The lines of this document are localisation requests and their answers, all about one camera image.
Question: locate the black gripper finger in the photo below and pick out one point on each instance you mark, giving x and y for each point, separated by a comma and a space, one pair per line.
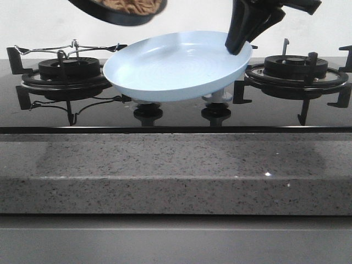
242, 26
274, 17

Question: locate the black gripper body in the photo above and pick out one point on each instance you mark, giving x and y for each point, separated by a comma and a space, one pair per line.
308, 6

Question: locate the light blue plate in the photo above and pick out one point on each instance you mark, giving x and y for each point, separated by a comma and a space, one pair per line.
176, 67

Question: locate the brown meat slices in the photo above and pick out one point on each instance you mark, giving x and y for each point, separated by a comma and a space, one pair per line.
139, 7

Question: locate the black frying pan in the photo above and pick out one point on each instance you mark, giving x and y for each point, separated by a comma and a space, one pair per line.
113, 16

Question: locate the black right gas burner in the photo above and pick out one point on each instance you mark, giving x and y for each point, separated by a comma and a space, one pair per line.
290, 67

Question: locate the black gas burner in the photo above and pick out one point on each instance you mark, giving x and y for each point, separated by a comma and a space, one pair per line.
290, 67
75, 68

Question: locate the black right pot grate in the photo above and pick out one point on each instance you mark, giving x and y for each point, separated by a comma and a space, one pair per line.
321, 79

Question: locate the black pot grate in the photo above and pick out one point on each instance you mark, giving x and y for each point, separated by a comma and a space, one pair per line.
31, 77
321, 79

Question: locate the silver right stove knob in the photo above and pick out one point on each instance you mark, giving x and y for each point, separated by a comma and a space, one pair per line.
220, 96

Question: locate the silver stove knob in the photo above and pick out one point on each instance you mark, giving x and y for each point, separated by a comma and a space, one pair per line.
142, 102
220, 96

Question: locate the silver left stove knob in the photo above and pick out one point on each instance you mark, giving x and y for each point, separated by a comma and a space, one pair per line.
142, 102

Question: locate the black glass cooktop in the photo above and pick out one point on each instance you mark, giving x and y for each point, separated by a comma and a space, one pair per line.
250, 111

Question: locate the black left gas burner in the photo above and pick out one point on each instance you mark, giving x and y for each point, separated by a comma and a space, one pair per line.
75, 68

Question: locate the black left pot grate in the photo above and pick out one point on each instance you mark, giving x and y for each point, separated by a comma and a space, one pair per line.
31, 77

